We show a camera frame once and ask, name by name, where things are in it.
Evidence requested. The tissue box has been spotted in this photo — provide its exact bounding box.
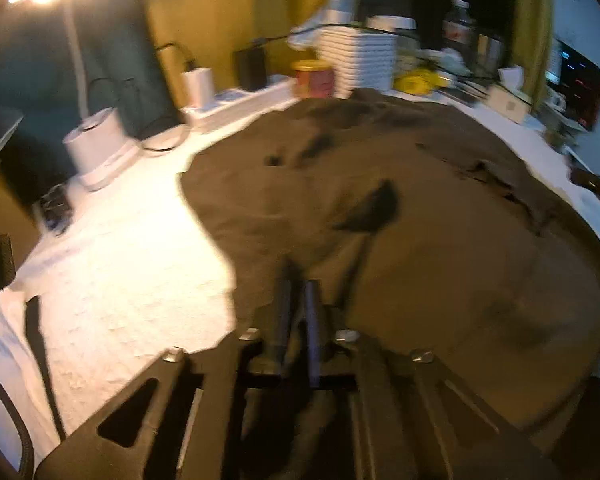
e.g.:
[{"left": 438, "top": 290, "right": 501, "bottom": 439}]
[{"left": 487, "top": 66, "right": 533, "bottom": 123}]

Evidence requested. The black charger cable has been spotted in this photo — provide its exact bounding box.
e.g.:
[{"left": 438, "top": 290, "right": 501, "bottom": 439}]
[{"left": 155, "top": 41, "right": 197, "bottom": 72}]

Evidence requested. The red can yellow lid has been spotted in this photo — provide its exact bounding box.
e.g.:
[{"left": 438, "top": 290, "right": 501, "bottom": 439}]
[{"left": 292, "top": 59, "right": 337, "bottom": 100}]

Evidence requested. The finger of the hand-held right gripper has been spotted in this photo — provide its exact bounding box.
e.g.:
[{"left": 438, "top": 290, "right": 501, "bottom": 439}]
[{"left": 569, "top": 167, "right": 600, "bottom": 211}]

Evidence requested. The clear plastic bottle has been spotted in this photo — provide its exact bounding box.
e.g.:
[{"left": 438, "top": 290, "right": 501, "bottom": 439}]
[{"left": 442, "top": 0, "right": 478, "bottom": 56}]

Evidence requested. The thick black cable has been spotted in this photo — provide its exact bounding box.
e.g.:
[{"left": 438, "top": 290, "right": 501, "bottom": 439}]
[{"left": 0, "top": 347, "right": 35, "bottom": 480}]

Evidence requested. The white perforated basket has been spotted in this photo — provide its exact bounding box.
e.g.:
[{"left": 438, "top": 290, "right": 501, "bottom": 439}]
[{"left": 317, "top": 27, "right": 398, "bottom": 100}]

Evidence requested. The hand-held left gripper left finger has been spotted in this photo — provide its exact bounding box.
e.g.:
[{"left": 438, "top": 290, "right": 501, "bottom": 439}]
[{"left": 34, "top": 262, "right": 301, "bottom": 480}]

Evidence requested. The black lamp cable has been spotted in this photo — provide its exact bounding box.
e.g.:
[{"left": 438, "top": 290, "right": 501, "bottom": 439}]
[{"left": 87, "top": 76, "right": 191, "bottom": 153}]

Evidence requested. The white power strip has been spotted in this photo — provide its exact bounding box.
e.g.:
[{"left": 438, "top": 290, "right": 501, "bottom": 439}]
[{"left": 182, "top": 80, "right": 301, "bottom": 133}]

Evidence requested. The steel cup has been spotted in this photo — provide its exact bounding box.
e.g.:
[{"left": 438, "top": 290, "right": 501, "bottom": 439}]
[{"left": 477, "top": 34, "right": 506, "bottom": 73}]

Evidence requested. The white crumpled paper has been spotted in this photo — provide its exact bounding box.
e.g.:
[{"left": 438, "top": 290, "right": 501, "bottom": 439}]
[{"left": 289, "top": 14, "right": 327, "bottom": 47}]

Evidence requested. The white desk lamp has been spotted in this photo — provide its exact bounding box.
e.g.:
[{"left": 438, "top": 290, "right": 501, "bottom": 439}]
[{"left": 5, "top": 0, "right": 141, "bottom": 192}]

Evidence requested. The black power adapter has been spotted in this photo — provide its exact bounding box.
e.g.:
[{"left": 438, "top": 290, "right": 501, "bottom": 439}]
[{"left": 236, "top": 46, "right": 270, "bottom": 92}]

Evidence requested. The cardboard box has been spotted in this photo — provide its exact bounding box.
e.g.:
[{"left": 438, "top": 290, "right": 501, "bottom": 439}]
[{"left": 0, "top": 157, "right": 43, "bottom": 276}]

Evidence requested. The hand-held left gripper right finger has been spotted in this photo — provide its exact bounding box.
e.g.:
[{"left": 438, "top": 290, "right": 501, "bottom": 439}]
[{"left": 302, "top": 280, "right": 563, "bottom": 480}]

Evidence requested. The black adapter cable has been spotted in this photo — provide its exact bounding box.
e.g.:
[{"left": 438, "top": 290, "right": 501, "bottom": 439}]
[{"left": 252, "top": 20, "right": 416, "bottom": 48}]

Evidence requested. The white bottle blue cap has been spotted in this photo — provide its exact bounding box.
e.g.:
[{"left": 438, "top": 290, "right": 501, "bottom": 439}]
[{"left": 325, "top": 0, "right": 356, "bottom": 28}]

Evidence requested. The yellow snack packet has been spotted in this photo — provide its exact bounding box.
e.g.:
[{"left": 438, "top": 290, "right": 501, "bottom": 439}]
[{"left": 395, "top": 69, "right": 446, "bottom": 96}]

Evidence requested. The black cable bundle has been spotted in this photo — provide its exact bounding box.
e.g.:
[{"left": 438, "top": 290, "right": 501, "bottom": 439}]
[{"left": 37, "top": 182, "right": 73, "bottom": 236}]

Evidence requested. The white charger plug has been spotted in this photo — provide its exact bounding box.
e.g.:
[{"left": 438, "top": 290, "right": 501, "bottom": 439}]
[{"left": 182, "top": 67, "right": 215, "bottom": 108}]

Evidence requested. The yellow curtain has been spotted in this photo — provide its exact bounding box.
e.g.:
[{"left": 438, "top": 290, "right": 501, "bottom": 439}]
[{"left": 145, "top": 0, "right": 361, "bottom": 106}]

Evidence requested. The brown t-shirt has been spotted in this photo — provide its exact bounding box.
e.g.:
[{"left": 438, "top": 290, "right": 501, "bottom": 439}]
[{"left": 179, "top": 87, "right": 600, "bottom": 480}]

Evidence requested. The clear plastic jar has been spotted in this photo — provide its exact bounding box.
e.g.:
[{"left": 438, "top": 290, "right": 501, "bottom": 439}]
[{"left": 366, "top": 15, "right": 423, "bottom": 78}]

